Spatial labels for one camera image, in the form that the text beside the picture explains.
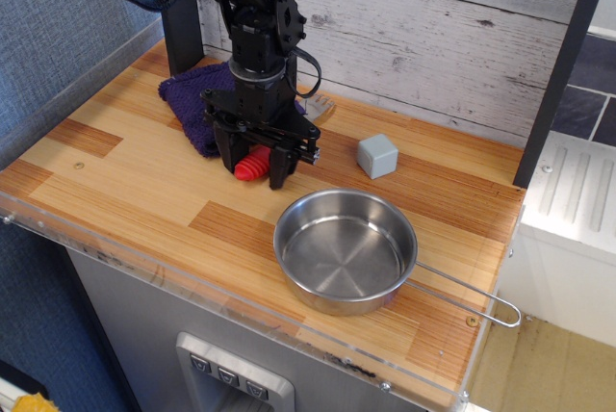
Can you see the dark post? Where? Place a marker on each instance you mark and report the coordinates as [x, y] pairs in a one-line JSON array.
[[183, 35], [563, 67]]

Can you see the silver dispenser button panel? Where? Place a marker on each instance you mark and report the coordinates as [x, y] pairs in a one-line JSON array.
[[231, 376]]

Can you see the dark right post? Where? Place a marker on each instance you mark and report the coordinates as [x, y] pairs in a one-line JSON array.
[[563, 67]]

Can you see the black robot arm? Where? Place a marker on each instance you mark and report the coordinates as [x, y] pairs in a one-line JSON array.
[[265, 35]]

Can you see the fork with red handle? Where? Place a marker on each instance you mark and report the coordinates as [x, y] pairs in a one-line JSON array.
[[317, 109]]

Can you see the dark left post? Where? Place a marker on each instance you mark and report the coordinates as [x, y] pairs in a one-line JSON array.
[[183, 35]]

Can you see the yellow object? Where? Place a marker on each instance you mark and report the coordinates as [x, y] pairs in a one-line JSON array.
[[34, 403]]

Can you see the grey toy fridge cabinet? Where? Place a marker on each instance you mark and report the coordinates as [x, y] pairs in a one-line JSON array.
[[143, 323]]

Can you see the stainless steel pan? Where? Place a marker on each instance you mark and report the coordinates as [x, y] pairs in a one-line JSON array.
[[346, 252]]

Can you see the white toy sink unit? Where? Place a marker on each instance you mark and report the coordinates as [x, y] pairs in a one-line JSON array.
[[561, 267]]

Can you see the grey cube block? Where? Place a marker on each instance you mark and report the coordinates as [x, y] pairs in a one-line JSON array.
[[377, 156]]

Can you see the clear acrylic edge guard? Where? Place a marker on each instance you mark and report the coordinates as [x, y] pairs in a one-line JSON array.
[[421, 343]]

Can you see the purple folded cloth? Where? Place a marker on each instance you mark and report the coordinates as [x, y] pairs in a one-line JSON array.
[[182, 94]]

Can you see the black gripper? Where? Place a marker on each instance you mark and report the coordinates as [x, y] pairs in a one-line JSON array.
[[263, 113]]

